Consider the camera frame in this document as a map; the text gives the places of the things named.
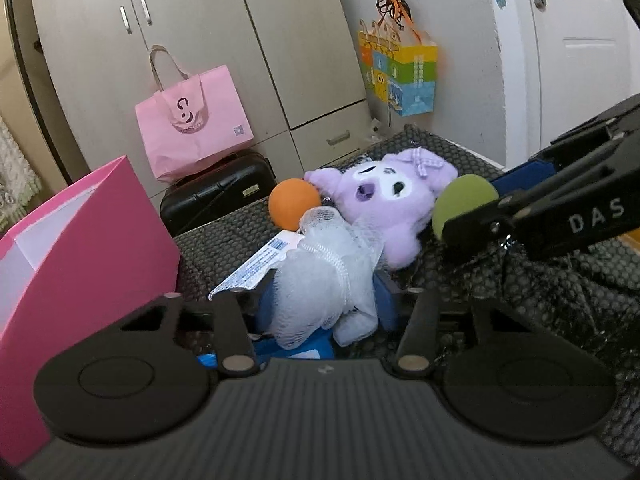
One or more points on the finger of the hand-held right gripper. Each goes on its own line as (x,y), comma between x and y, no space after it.
(527,172)
(475,232)

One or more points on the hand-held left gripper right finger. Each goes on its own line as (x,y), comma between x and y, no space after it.
(387,305)

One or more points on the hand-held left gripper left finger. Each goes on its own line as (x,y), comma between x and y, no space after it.
(227,320)

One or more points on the green powder puff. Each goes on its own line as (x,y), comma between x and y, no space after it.
(462,195)

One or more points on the white snack packet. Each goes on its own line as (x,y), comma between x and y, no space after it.
(260,265)

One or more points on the white mesh bath sponge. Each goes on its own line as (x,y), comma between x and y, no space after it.
(320,270)

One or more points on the purple plush toy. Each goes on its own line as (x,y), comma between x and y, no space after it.
(380,195)

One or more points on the orange ball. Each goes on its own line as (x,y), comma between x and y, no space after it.
(292,205)

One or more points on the pink cardboard box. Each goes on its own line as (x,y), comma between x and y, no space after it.
(85,270)

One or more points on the white door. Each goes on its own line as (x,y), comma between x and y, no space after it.
(575,70)

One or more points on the black suitcase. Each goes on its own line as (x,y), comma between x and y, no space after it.
(215,195)

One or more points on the crumpled clear plastic bag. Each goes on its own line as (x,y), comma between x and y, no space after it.
(373,127)

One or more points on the colourful gift bag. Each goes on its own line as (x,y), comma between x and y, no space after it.
(400,75)

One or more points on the pink paper bag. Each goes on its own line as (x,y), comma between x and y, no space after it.
(190,125)

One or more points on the white knitted cardigan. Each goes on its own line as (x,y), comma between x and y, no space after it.
(15,180)

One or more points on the beige wardrobe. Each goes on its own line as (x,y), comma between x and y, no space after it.
(210,40)

